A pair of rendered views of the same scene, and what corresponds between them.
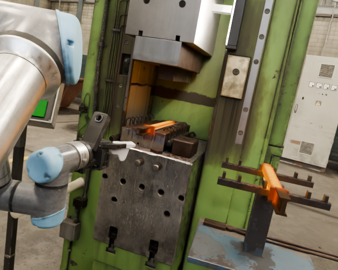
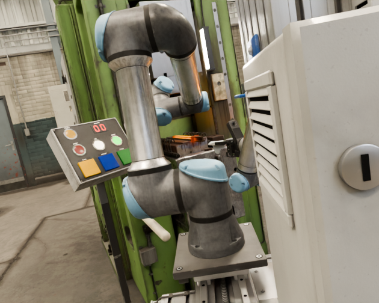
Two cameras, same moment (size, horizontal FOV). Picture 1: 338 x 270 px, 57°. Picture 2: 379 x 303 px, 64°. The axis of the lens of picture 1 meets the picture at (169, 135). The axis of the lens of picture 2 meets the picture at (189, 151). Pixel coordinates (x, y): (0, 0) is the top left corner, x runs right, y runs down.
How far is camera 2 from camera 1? 123 cm
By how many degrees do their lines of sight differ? 39
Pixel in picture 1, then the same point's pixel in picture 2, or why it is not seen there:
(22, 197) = not seen: hidden behind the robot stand
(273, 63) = (233, 72)
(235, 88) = (222, 93)
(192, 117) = (174, 130)
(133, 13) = (155, 62)
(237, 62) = (218, 77)
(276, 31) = (228, 53)
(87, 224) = (158, 243)
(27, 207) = not seen: hidden behind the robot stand
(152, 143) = (200, 147)
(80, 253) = (161, 269)
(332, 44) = not seen: hidden behind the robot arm
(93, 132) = (238, 131)
